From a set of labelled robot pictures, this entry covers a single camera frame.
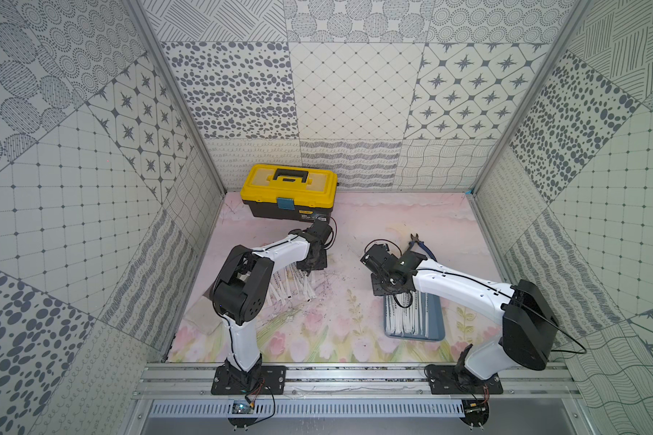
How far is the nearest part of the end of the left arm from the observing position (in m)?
0.73

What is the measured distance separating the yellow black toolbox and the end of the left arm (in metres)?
0.19

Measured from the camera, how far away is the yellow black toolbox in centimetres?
100
